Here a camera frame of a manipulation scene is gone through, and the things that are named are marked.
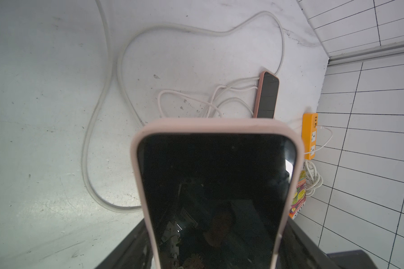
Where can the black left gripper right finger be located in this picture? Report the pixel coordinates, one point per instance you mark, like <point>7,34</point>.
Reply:
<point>298,251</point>

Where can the orange power strip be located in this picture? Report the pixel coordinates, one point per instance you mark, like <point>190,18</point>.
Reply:
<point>308,134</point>

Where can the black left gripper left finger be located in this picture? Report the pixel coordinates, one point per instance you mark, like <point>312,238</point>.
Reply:
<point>134,252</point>

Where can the pink case phone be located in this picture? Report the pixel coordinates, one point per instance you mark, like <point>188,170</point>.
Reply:
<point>266,97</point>
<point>216,193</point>

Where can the colourful candy bag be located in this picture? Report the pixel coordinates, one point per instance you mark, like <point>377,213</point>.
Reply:
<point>299,198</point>

